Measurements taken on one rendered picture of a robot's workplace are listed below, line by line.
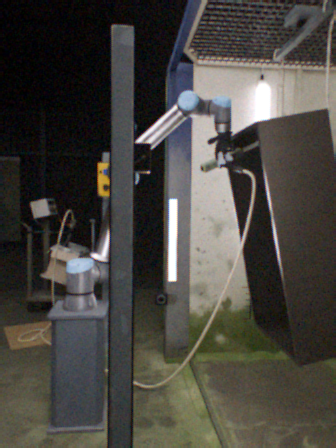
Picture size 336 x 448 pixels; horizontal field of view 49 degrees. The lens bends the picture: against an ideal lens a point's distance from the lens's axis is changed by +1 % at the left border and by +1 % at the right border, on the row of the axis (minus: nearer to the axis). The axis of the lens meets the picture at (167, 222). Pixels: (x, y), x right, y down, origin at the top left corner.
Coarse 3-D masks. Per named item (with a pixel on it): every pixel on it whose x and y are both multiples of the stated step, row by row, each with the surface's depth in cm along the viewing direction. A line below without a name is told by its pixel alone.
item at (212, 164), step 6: (252, 144) 223; (258, 144) 225; (234, 150) 215; (240, 150) 215; (246, 150) 220; (234, 156) 213; (240, 156) 216; (210, 162) 204; (216, 162) 204; (228, 162) 203; (204, 168) 202; (210, 168) 204; (228, 168) 202; (234, 168) 198; (240, 168) 196
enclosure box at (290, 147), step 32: (256, 128) 174; (288, 128) 174; (320, 128) 176; (256, 160) 234; (288, 160) 175; (320, 160) 177; (256, 192) 236; (288, 192) 176; (320, 192) 178; (256, 224) 237; (288, 224) 177; (320, 224) 179; (256, 256) 238; (288, 256) 178; (320, 256) 180; (256, 288) 240; (288, 288) 179; (320, 288) 181; (256, 320) 241; (288, 320) 238; (320, 320) 182; (288, 352) 197; (320, 352) 183
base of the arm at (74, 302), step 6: (66, 294) 209; (72, 294) 205; (78, 294) 205; (84, 294) 206; (90, 294) 209; (66, 300) 207; (72, 300) 205; (78, 300) 205; (84, 300) 206; (90, 300) 208; (66, 306) 206; (72, 306) 204; (78, 306) 204; (84, 306) 205; (90, 306) 207; (96, 306) 212
